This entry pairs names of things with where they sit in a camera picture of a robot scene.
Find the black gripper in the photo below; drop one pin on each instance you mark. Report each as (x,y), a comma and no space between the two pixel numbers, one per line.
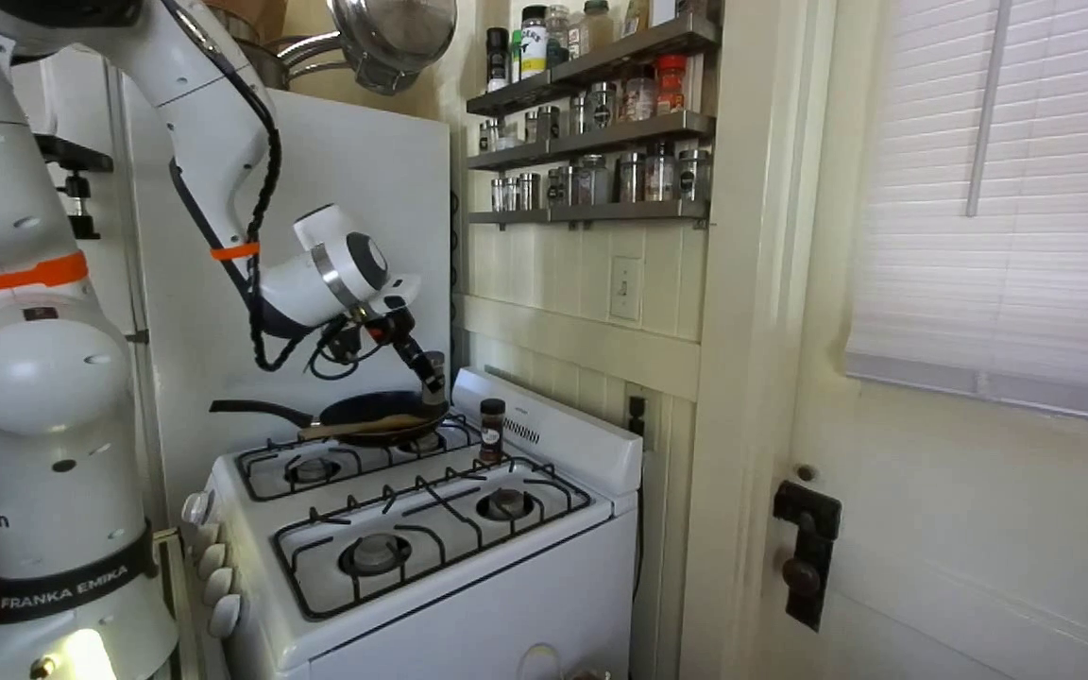
(395,325)

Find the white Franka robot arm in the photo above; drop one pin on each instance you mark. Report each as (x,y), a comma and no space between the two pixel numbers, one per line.
(41,380)

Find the small glass spice jar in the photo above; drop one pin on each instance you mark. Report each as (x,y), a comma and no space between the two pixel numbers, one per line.
(660,177)
(488,139)
(546,121)
(595,183)
(601,106)
(575,114)
(639,99)
(513,135)
(522,196)
(558,186)
(630,179)
(499,196)

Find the three-tier steel spice rack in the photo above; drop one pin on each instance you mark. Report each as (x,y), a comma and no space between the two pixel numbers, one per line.
(595,135)

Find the tall dark bottle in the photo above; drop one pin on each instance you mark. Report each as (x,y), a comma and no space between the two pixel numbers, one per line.
(497,64)

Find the dark spice jar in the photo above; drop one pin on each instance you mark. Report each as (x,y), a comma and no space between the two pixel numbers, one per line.
(693,172)

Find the red lid spice jar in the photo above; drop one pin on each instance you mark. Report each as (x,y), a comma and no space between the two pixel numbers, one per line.
(683,85)

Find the slim glass bottle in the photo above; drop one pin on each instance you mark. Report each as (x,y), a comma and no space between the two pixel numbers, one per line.
(597,25)

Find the black frying pan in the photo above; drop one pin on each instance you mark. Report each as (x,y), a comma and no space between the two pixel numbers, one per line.
(362,411)

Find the wooden spatula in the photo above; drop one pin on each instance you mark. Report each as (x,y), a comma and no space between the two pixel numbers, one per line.
(368,430)

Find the black stove grate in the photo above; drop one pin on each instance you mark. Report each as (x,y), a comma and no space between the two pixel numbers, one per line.
(368,472)
(432,528)

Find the right stove burner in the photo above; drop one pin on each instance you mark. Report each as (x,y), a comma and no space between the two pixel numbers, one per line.
(315,472)

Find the stove burner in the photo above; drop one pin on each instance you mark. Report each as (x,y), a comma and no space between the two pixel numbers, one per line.
(315,472)
(508,506)
(377,555)

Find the left stove burner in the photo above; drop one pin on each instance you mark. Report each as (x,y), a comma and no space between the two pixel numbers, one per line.
(377,555)
(508,506)

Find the white refrigerator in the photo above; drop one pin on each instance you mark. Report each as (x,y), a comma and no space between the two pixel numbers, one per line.
(358,177)

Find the white gas stove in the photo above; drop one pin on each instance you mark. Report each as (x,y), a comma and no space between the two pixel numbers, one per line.
(469,605)

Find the white stove knob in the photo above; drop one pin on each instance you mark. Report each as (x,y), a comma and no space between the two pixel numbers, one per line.
(230,615)
(213,557)
(222,584)
(199,509)

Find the hanging stainless steel pot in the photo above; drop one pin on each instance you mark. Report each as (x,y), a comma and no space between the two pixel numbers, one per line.
(395,40)

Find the wide orange tape band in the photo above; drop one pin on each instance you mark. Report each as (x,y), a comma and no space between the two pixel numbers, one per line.
(18,274)

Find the black door lock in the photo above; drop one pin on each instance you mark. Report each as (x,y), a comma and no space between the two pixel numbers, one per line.
(809,555)

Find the cream wooden door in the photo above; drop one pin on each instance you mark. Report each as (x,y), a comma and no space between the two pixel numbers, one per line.
(947,542)

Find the white window blind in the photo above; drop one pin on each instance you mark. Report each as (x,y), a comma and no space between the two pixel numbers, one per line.
(1022,227)

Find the white blind wand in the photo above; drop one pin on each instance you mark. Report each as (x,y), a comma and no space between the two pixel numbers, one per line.
(988,114)

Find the white light switch plate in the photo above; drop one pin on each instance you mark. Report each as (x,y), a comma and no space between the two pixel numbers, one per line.
(624,289)

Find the wall outlet with black plug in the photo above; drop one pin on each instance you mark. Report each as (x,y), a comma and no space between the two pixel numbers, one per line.
(636,419)

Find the black clamp bracket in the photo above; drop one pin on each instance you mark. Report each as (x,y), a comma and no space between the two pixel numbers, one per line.
(73,192)

